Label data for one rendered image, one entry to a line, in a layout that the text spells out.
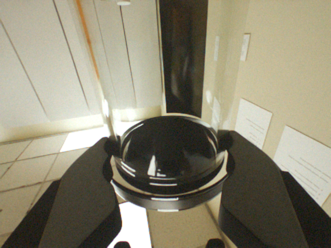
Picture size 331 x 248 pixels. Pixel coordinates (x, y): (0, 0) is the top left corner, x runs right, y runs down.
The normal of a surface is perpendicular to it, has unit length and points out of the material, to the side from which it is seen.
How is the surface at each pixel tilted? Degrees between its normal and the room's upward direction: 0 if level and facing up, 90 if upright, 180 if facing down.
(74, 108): 90
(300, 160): 90
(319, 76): 90
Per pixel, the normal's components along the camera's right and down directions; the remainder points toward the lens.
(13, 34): 0.25, 0.46
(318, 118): -0.97, 0.18
